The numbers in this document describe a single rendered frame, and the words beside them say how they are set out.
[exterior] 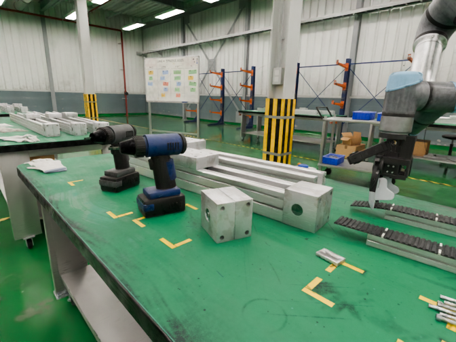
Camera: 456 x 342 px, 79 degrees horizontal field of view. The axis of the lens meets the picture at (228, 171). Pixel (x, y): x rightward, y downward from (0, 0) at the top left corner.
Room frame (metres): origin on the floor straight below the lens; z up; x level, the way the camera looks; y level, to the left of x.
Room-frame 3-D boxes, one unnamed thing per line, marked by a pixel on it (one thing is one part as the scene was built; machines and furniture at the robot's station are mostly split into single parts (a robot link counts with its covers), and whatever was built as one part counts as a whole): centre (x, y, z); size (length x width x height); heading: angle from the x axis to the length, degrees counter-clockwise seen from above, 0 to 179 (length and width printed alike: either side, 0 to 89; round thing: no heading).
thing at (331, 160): (3.64, -1.70, 0.50); 1.03 x 0.55 x 1.01; 57
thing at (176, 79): (6.63, 1.34, 0.97); 1.51 x 0.50 x 1.95; 65
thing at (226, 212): (0.62, -0.01, 0.83); 0.11 x 0.10 x 0.10; 116
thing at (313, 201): (0.69, -0.22, 0.83); 0.12 x 0.09 x 0.10; 140
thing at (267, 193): (0.96, 0.13, 0.82); 0.80 x 0.10 x 0.09; 50
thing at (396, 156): (0.73, -0.45, 0.96); 0.09 x 0.08 x 0.12; 50
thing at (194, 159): (0.96, 0.13, 0.87); 0.16 x 0.11 x 0.07; 50
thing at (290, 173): (1.11, 0.01, 0.82); 0.80 x 0.10 x 0.09; 50
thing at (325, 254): (0.50, -0.22, 0.78); 0.05 x 0.03 x 0.01; 38
